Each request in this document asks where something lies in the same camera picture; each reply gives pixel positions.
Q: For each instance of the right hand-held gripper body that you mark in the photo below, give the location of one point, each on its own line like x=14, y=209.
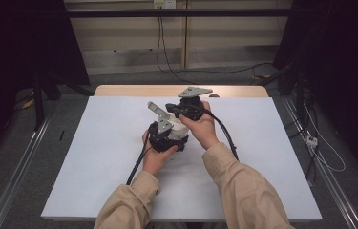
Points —
x=194, y=108

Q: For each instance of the white jar lid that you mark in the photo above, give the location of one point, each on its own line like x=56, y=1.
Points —
x=179, y=127

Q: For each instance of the yellow floor tape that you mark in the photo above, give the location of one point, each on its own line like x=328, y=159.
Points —
x=28, y=104

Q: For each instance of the person's left hand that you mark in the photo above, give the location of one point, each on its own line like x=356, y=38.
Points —
x=154, y=160

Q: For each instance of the wooden table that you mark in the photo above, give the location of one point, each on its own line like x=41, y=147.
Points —
x=135, y=90

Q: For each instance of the small dark round object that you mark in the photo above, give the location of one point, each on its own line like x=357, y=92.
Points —
x=214, y=95

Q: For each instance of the white table mat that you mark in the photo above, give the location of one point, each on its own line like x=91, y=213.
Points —
x=262, y=143

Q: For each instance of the black metal stand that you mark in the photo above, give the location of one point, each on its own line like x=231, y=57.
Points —
x=300, y=92
x=38, y=101

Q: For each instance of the white wall socket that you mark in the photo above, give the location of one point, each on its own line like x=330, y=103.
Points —
x=164, y=3

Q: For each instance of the black horizontal bar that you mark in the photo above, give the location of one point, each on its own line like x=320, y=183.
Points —
x=199, y=13

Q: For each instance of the black curtain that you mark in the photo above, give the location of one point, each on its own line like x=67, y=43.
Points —
x=342, y=63
x=24, y=47

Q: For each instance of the white power strip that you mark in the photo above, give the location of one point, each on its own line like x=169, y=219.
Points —
x=312, y=141

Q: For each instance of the person's right hand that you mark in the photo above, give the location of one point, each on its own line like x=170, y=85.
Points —
x=203, y=130

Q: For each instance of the small black floor object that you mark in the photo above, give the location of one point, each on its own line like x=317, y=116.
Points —
x=61, y=135

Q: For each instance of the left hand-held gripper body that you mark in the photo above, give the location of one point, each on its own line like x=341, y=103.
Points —
x=162, y=141

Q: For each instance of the metal floor rail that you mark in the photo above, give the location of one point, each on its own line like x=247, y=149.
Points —
x=17, y=171
x=332, y=184

